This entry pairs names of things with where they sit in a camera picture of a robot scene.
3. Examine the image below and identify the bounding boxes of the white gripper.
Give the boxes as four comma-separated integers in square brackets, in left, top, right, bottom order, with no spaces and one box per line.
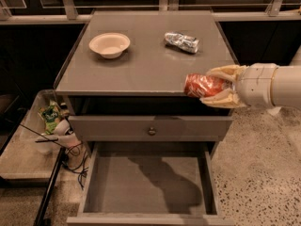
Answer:
[200,63,277,108]

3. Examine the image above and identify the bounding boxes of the red coke can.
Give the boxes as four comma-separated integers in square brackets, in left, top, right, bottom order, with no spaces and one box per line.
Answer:
[183,73,232,98]

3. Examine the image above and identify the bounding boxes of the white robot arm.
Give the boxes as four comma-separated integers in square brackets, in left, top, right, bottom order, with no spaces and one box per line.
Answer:
[200,63,301,110]

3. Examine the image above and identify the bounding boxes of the round metal drawer knob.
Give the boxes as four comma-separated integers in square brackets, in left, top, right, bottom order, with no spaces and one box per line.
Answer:
[148,127,156,136]

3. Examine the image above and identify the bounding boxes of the grey drawer cabinet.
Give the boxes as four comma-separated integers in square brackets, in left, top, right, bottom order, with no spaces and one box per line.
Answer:
[52,9,251,157]

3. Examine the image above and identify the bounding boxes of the open grey middle drawer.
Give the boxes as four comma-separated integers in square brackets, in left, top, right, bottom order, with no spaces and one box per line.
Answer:
[67,142,234,226]

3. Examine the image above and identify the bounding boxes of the closed grey top drawer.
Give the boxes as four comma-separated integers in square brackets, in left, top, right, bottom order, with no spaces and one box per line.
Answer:
[69,116,232,141]

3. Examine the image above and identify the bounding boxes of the crumpled silver chip bag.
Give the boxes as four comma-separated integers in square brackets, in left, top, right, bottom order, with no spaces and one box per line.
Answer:
[164,32,199,54]

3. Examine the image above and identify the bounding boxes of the metal window railing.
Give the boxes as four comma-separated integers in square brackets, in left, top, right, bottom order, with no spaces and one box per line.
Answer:
[0,0,301,24]

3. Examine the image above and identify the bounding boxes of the white paper bowl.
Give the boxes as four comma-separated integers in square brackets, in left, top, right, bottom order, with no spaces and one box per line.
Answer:
[88,33,131,59]

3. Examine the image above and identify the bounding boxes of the white cup in bin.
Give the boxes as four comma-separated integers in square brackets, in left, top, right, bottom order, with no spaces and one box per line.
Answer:
[54,120,71,136]

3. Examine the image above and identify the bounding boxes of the green snack bag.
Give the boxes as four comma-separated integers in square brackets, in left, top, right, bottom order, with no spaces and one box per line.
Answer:
[39,100,62,135]

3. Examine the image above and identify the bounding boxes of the black cables on floor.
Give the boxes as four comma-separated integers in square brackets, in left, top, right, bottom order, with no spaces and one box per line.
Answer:
[60,141,90,190]

